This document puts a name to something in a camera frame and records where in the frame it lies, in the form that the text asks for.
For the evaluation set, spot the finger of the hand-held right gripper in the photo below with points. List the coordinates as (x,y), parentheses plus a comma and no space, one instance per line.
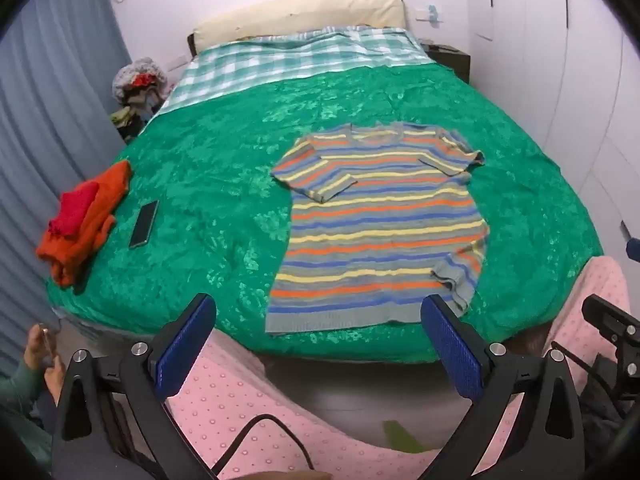
(632,250)

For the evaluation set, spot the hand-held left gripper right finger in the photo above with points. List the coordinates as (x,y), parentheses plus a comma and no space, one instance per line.
(452,347)

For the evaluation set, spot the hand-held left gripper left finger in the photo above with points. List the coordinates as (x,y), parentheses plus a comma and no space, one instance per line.
(186,345)

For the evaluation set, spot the striped knit sweater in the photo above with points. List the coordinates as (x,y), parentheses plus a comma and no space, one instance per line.
(375,220)

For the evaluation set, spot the another person's forearm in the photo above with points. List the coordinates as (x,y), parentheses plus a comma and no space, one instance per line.
(20,405)

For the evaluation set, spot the pile of assorted clothes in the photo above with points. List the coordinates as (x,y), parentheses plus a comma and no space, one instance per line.
(137,85)

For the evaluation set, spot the green flat object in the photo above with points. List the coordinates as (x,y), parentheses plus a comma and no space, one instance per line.
(400,437)

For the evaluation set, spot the black smartphone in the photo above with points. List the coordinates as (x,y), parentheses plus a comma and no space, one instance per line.
(144,224)

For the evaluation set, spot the orange knit garment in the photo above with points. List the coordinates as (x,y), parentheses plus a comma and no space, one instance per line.
(100,220)

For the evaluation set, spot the green floral blanket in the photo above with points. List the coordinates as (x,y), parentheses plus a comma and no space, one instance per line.
(210,170)

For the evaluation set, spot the red garment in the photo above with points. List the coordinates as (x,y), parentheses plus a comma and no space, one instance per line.
(75,207)

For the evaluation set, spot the white wardrobe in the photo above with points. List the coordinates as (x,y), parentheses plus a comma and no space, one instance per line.
(550,60)

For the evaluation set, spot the dark nightstand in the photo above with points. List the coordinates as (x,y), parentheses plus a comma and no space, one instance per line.
(457,62)

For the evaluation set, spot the grey-blue curtain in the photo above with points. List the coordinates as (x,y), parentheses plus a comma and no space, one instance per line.
(50,110)

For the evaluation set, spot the green checked bedsheet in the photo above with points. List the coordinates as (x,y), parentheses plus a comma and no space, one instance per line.
(280,60)

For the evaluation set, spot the cream padded headboard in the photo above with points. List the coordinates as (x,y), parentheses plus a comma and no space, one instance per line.
(300,15)

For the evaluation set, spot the wall socket with blue plug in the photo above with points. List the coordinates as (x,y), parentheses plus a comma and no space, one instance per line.
(432,14)

